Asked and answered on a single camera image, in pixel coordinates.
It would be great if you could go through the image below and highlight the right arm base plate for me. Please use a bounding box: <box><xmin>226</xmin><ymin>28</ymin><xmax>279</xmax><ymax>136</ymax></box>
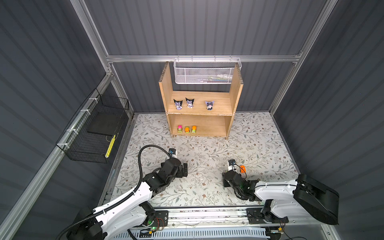
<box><xmin>246</xmin><ymin>208</ymin><xmax>289</xmax><ymax>225</ymax></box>

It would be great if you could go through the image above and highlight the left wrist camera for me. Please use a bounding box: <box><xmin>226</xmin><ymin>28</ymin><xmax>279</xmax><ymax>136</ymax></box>
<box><xmin>169</xmin><ymin>148</ymin><xmax>177</xmax><ymax>158</ymax></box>

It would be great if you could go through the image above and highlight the black wire basket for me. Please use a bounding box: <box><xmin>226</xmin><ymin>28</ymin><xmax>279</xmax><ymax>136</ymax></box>
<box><xmin>57</xmin><ymin>90</ymin><xmax>131</xmax><ymax>164</ymax></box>

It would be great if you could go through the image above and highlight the yellow green marker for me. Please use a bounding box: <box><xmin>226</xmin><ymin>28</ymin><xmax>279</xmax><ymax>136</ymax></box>
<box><xmin>105</xmin><ymin>135</ymin><xmax>116</xmax><ymax>159</ymax></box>

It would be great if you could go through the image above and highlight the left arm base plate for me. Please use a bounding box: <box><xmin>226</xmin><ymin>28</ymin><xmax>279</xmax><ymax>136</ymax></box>
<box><xmin>142</xmin><ymin>210</ymin><xmax>169</xmax><ymax>228</ymax></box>

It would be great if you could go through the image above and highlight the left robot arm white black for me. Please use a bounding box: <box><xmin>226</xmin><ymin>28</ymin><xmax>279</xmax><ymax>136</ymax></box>
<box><xmin>57</xmin><ymin>149</ymin><xmax>188</xmax><ymax>240</ymax></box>

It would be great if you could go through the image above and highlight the wooden two-tier shelf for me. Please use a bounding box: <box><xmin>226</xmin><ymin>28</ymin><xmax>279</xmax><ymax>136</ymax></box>
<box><xmin>159</xmin><ymin>62</ymin><xmax>244</xmax><ymax>140</ymax></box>

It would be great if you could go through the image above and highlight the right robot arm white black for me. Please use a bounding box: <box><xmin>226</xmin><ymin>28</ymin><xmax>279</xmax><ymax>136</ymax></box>
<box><xmin>223</xmin><ymin>170</ymin><xmax>340</xmax><ymax>225</ymax></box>

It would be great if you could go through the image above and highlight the orange toy bulldozer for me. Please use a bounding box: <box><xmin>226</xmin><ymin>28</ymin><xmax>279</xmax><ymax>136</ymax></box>
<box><xmin>239</xmin><ymin>166</ymin><xmax>246</xmax><ymax>173</ymax></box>

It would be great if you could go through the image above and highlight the white ribbed cable duct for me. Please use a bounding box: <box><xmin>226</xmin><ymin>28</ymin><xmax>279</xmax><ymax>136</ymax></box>
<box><xmin>131</xmin><ymin>227</ymin><xmax>271</xmax><ymax>240</ymax></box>

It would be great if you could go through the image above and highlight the black purple figurine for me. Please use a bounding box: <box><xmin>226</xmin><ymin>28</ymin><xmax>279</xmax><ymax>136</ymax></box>
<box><xmin>186</xmin><ymin>98</ymin><xmax>194</xmax><ymax>109</ymax></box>
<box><xmin>205</xmin><ymin>101</ymin><xmax>214</xmax><ymax>111</ymax></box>
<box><xmin>174</xmin><ymin>100</ymin><xmax>183</xmax><ymax>110</ymax></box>

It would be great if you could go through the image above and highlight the white wire mesh basket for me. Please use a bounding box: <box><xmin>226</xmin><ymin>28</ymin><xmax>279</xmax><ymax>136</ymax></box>
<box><xmin>174</xmin><ymin>60</ymin><xmax>242</xmax><ymax>85</ymax></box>

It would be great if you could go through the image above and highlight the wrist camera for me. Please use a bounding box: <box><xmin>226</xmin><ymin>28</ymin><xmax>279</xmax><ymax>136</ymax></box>
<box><xmin>228</xmin><ymin>159</ymin><xmax>237</xmax><ymax>172</ymax></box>
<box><xmin>169</xmin><ymin>148</ymin><xmax>177</xmax><ymax>158</ymax></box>

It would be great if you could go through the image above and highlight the aluminium rail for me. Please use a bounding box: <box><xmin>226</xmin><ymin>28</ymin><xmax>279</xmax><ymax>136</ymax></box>
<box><xmin>119</xmin><ymin>204</ymin><xmax>328</xmax><ymax>229</ymax></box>

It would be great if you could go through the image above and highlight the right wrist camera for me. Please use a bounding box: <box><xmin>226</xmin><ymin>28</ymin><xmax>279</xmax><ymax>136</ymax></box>
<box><xmin>228</xmin><ymin>159</ymin><xmax>237</xmax><ymax>172</ymax></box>

